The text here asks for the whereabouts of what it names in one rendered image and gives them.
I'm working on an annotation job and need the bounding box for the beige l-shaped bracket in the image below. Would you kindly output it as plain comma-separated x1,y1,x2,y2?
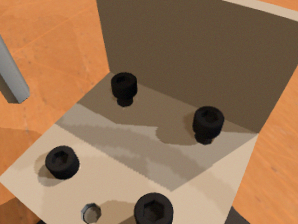
0,0,298,224

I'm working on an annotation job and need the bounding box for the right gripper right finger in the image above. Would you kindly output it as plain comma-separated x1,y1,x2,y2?
225,206,250,224

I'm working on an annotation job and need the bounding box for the black socket head screw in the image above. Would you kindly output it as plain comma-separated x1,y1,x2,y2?
111,72,137,107
192,106,224,145
45,146,80,180
134,193,174,224

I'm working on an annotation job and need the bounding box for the blue electric screwdriver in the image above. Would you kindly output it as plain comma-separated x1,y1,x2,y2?
0,35,30,104

